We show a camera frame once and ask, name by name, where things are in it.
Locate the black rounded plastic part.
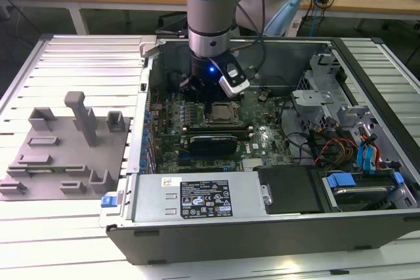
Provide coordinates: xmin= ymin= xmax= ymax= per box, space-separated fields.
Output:
xmin=167 ymin=71 xmax=183 ymax=93

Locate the CPU socket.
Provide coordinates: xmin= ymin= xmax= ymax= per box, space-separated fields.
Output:
xmin=200 ymin=102 xmax=245 ymax=127

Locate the green motherboard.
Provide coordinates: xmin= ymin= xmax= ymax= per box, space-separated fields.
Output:
xmin=149 ymin=88 xmax=296 ymax=174

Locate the RAM slot with white clips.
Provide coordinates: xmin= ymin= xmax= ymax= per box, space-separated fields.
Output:
xmin=182 ymin=125 xmax=254 ymax=131
xmin=182 ymin=132 xmax=254 ymax=139

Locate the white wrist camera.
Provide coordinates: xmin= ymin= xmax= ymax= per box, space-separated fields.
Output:
xmin=218 ymin=63 xmax=251 ymax=99

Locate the silver chipset heatsink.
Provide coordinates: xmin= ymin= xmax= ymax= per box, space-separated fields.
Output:
xmin=241 ymin=158 xmax=266 ymax=171

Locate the open black PC case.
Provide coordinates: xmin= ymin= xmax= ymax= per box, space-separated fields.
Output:
xmin=98 ymin=35 xmax=420 ymax=266

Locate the black graphics card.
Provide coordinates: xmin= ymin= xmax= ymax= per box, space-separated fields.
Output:
xmin=187 ymin=134 xmax=239 ymax=156

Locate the blue case latch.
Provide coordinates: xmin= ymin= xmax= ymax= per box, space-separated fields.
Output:
xmin=100 ymin=196 xmax=119 ymax=209

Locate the black power cable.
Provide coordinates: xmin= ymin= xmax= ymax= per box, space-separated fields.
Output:
xmin=278 ymin=96 xmax=318 ymax=166

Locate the metal socket cover frame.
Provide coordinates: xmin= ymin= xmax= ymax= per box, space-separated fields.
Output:
xmin=202 ymin=102 xmax=243 ymax=127

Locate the grey parts rack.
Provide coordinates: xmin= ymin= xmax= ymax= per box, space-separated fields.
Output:
xmin=0 ymin=91 xmax=132 ymax=201

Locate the silver CPU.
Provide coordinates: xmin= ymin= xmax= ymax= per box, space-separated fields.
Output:
xmin=211 ymin=105 xmax=233 ymax=122

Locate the silver metal disk bay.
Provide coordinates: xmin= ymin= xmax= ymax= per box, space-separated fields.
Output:
xmin=290 ymin=89 xmax=341 ymax=136

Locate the green RAM stick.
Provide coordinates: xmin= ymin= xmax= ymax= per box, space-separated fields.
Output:
xmin=6 ymin=164 xmax=87 ymax=176

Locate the blue disk carrier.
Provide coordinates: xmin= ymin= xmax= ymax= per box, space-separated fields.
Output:
xmin=326 ymin=170 xmax=405 ymax=192

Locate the silver power supply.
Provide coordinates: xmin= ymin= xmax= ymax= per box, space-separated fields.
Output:
xmin=126 ymin=171 xmax=273 ymax=225

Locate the red yellow power wire bundle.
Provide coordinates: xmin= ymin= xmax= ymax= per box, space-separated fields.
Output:
xmin=313 ymin=137 xmax=358 ymax=167

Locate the black plastic shroud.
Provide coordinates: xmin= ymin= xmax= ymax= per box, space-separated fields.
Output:
xmin=255 ymin=164 xmax=326 ymax=216

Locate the blue flat data cable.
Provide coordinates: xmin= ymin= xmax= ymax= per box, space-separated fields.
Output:
xmin=356 ymin=138 xmax=368 ymax=173
xmin=366 ymin=134 xmax=380 ymax=174

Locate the hard disk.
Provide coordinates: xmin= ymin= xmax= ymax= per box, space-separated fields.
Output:
xmin=333 ymin=185 xmax=390 ymax=210

